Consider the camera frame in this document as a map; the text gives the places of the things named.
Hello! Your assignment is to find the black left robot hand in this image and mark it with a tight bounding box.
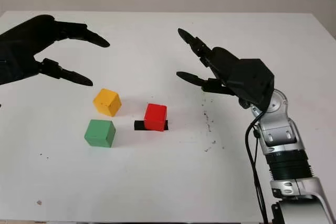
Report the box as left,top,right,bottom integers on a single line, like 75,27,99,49
0,14,110,87

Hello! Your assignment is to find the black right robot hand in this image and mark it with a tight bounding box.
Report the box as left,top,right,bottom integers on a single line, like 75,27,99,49
176,28,240,96

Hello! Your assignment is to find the red wooden block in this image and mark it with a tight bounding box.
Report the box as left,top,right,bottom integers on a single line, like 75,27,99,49
143,103,168,132

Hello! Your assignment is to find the yellow wooden block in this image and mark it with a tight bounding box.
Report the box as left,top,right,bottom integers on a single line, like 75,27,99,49
92,88,122,118

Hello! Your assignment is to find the green wooden block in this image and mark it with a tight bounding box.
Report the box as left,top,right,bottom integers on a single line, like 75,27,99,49
83,119,117,148

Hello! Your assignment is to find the black tape strip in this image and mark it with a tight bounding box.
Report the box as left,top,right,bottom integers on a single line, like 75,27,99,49
134,120,169,132

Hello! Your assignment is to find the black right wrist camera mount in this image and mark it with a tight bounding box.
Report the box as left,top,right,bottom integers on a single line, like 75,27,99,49
225,58,275,112

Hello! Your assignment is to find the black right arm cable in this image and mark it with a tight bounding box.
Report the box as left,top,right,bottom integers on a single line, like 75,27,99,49
245,112,270,224

